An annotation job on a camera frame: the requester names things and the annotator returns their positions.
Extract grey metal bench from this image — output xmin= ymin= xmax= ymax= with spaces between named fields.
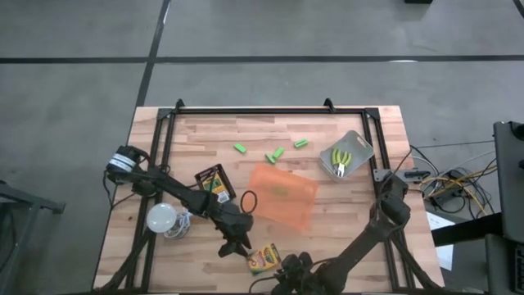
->
xmin=0 ymin=179 xmax=66 ymax=295

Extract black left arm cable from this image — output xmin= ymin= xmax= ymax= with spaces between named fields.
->
xmin=239 ymin=189 xmax=259 ymax=215

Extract white paper sheet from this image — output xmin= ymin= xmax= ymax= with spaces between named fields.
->
xmin=425 ymin=211 xmax=455 ymax=271

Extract black metal frame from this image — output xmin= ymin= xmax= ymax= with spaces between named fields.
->
xmin=92 ymin=98 xmax=443 ymax=294

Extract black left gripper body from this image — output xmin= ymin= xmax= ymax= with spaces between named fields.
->
xmin=212 ymin=203 xmax=255 ymax=247

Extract black slotted plastic basket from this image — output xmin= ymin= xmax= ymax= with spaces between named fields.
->
xmin=193 ymin=163 xmax=237 ymax=206

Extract grey plastic bin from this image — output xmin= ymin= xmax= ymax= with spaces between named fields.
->
xmin=318 ymin=129 xmax=376 ymax=182

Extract tangled floor cables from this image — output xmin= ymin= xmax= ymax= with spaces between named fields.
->
xmin=409 ymin=141 xmax=499 ymax=218

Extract white light bulb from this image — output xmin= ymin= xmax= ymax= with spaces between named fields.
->
xmin=146 ymin=202 xmax=178 ymax=234

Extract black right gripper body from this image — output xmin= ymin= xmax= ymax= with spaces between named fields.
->
xmin=269 ymin=252 xmax=328 ymax=295

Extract orange translucent plastic bin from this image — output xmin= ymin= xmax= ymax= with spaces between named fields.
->
xmin=246 ymin=162 xmax=319 ymax=233

